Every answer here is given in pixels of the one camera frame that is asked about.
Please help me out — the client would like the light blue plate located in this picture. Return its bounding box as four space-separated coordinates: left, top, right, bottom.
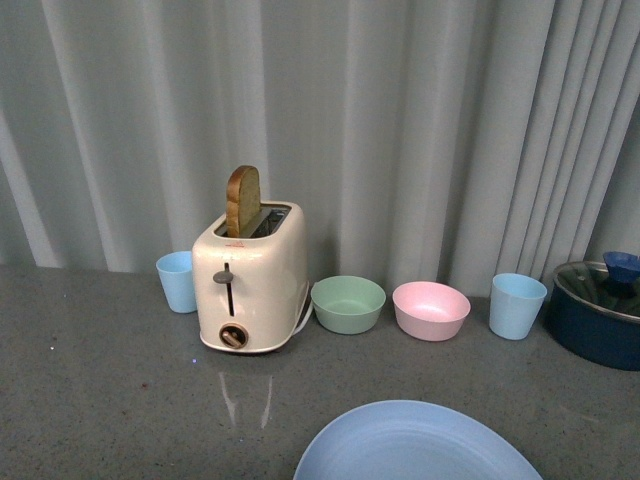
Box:
294 400 540 479

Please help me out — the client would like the green bowl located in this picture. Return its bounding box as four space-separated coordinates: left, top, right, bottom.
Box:
311 275 386 335

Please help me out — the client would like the cream white toaster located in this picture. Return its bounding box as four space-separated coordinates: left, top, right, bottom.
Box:
192 202 309 354

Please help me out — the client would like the brown bread slice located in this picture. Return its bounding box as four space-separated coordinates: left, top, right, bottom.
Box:
226 165 261 238

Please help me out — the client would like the pink bowl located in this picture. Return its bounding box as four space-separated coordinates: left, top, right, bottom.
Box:
392 281 471 342

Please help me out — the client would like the light blue cup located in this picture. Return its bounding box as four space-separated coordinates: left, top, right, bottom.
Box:
156 251 197 314
489 273 547 340

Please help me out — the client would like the grey curtain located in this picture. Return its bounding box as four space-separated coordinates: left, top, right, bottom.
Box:
1 1 639 296

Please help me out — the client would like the glass pot lid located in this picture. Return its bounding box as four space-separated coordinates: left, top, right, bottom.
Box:
553 251 639 323

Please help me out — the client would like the dark blue saucepan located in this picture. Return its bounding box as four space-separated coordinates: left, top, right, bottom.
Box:
545 280 639 371

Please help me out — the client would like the white toaster cable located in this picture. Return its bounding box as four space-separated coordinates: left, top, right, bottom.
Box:
292 284 315 341

